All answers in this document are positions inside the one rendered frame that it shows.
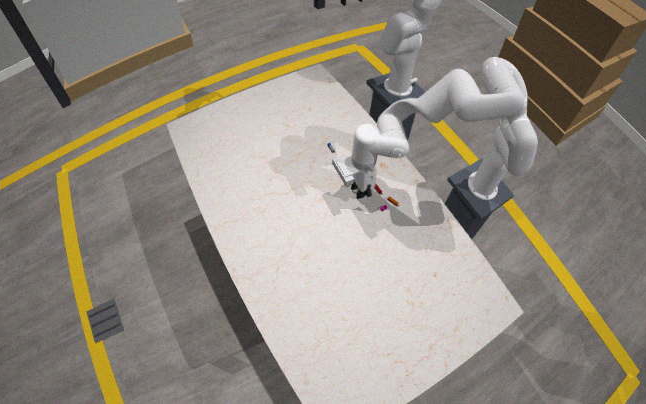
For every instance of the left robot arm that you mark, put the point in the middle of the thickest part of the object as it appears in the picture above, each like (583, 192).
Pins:
(458, 92)

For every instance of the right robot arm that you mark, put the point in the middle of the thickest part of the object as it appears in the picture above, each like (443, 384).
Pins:
(401, 26)

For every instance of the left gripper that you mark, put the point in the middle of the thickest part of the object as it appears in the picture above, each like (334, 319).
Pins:
(361, 182)

